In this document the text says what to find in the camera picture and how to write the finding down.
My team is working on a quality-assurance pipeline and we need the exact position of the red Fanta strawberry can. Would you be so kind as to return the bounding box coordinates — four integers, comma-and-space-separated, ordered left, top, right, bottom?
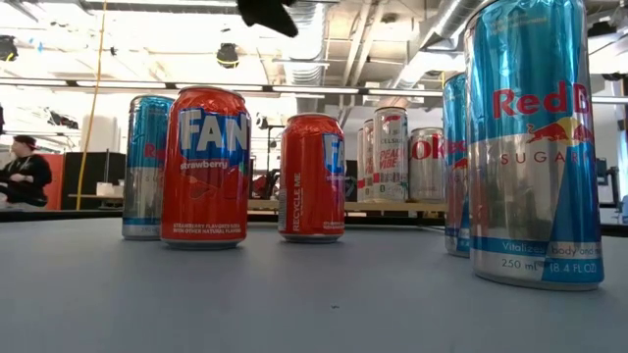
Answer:
160, 85, 252, 251
278, 112, 346, 244

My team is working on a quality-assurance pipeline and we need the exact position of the silver Diet Coke can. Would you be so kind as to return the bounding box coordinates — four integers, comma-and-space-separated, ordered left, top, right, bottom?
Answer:
408, 126, 445, 203

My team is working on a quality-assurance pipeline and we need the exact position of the black ceiling lamp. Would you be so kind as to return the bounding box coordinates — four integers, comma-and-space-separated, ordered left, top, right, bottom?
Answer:
0, 34, 19, 63
216, 42, 240, 69

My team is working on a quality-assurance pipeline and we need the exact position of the black monitor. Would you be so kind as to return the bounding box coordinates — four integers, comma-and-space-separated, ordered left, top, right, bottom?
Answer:
343, 160, 359, 202

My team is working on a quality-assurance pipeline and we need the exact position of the white cylindrical tank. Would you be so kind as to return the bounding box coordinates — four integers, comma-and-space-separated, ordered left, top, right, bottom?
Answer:
80, 115, 122, 154

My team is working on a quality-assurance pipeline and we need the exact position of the blue silver Red Bull can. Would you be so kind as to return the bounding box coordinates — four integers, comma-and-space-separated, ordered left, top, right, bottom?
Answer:
443, 72, 472, 259
121, 94, 176, 241
463, 0, 605, 291

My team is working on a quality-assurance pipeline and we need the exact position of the orange partition panel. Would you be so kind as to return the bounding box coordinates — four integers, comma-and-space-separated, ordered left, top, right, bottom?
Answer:
47, 153, 66, 211

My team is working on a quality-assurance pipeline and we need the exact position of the person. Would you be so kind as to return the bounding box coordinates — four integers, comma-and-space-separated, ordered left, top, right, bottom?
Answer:
0, 134, 54, 211

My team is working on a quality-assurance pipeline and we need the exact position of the blue-grey table mat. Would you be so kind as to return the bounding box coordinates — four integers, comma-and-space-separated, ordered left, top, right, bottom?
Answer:
0, 218, 628, 353

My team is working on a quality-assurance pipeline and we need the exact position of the corrugated silver ventilation duct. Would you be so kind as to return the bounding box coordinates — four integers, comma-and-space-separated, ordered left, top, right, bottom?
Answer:
274, 0, 328, 114

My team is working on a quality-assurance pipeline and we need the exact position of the smooth silver ventilation duct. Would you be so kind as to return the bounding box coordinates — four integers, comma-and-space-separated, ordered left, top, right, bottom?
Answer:
392, 0, 480, 92

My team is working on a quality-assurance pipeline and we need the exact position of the yellow extension cable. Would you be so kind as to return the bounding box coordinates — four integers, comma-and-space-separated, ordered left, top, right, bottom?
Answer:
76, 0, 107, 212

